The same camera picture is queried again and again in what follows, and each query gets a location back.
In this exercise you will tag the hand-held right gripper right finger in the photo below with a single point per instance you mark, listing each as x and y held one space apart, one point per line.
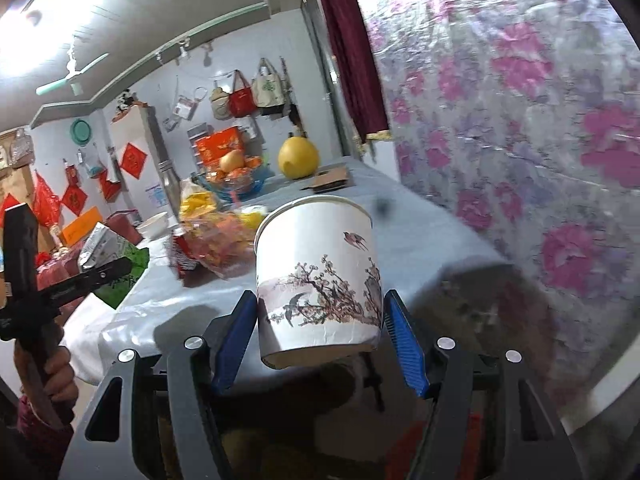
405 345

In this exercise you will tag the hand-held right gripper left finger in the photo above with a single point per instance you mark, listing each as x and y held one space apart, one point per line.
235 341

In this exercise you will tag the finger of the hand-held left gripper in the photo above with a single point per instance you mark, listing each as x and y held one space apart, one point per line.
100 275

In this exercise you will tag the printed white paper cup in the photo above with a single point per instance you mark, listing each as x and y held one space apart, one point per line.
320 260

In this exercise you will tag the person's left forearm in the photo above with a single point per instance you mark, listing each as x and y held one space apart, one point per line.
40 440

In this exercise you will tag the person's left hand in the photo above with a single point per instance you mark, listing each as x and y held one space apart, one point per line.
66 380

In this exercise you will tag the green snack packet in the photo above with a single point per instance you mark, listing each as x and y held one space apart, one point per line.
107 250

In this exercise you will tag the orange box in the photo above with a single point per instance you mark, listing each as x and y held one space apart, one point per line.
82 227

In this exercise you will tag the dark red basket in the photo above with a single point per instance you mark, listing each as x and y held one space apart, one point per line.
122 225

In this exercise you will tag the red plastic bag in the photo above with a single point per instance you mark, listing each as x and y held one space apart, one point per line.
45 200

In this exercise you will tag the white bowl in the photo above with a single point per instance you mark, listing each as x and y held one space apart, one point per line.
152 225

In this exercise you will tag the red diamond paper decoration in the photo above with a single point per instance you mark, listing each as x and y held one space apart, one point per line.
74 200
133 160

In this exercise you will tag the red snack packet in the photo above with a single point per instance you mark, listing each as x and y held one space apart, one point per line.
180 255

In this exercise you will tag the clear plastic snack wrapper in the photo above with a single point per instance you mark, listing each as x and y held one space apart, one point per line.
220 247

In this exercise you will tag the folding table with grey cloth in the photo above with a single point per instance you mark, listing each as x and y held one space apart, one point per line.
425 240

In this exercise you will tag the steel thermos flask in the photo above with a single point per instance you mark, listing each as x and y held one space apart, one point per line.
169 185

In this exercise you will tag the green round plate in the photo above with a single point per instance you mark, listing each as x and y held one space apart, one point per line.
81 131

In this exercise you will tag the blue glass fruit bowl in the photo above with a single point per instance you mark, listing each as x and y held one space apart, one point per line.
235 187

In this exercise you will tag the white refrigerator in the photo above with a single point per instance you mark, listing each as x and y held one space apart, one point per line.
145 125

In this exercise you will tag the large pale orange fruit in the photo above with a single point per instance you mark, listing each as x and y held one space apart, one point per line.
232 161

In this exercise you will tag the red gift box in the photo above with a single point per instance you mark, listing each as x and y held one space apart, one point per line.
220 142

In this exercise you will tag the brown cardboard piece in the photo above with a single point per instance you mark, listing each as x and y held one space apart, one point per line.
330 177

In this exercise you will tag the green ceiling fan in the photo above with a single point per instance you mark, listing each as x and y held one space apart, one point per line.
70 77

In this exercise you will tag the yellow pomelo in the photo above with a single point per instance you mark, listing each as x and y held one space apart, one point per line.
299 157

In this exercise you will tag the beige hanging bag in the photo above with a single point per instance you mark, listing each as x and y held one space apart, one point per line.
220 105

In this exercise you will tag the red tote bag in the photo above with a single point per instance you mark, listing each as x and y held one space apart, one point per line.
242 100

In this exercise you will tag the white tote bag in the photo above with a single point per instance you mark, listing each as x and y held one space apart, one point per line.
267 90

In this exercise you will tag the floral plastic sheet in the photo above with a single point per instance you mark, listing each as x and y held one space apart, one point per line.
500 110

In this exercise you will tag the dark red curtain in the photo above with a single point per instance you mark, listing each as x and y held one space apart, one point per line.
350 60

